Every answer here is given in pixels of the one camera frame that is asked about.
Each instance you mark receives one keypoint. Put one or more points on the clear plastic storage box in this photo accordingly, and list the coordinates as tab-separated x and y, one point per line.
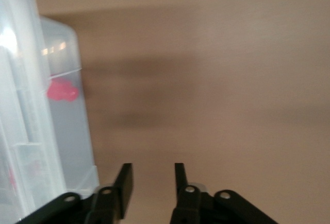
74	136

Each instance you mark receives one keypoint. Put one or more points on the clear plastic box lid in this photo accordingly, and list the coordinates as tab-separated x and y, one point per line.
18	79

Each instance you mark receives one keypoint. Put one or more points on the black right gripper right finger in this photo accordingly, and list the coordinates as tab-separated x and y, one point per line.
185	203

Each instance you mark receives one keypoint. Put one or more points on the red block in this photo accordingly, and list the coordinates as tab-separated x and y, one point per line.
60	91

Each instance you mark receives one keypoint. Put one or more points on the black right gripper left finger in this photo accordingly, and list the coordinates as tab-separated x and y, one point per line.
123	195

